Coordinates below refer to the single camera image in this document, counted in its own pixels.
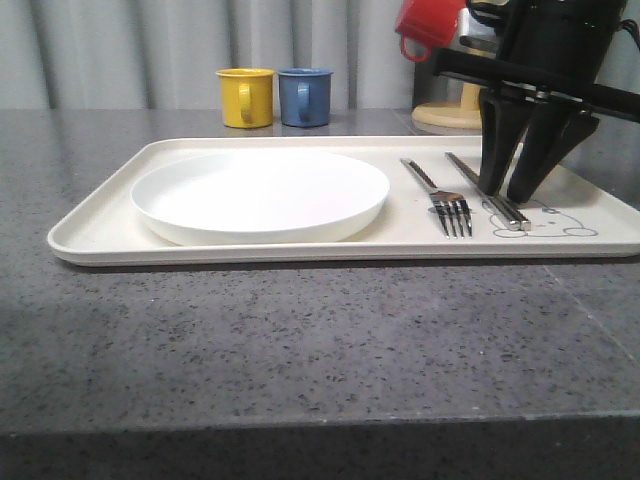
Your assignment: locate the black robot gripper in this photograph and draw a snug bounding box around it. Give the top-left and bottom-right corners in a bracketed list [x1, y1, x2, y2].
[432, 1, 639, 203]

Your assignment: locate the yellow enamel mug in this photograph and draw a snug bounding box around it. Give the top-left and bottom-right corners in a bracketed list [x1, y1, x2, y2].
[216, 68, 275, 129]

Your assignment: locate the white round plate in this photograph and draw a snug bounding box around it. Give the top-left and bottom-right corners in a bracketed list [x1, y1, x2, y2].
[130, 149, 390, 246]

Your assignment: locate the silver metal chopsticks pair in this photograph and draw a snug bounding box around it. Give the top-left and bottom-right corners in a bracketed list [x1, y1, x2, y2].
[445, 152, 532, 232]

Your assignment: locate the wooden mug tree stand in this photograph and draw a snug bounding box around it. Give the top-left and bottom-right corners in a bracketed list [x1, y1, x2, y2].
[411, 47, 485, 131]

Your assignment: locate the cream rabbit serving tray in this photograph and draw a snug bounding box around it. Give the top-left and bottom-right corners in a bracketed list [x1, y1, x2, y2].
[48, 136, 639, 267]

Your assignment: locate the silver metal fork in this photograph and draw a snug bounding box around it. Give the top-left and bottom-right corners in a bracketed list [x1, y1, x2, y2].
[400, 158, 473, 238]

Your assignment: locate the blue enamel mug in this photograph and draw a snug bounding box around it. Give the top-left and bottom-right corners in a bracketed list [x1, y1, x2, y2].
[277, 68, 333, 128]

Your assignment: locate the red enamel mug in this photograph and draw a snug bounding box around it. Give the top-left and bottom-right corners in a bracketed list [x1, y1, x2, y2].
[395, 0, 466, 62]

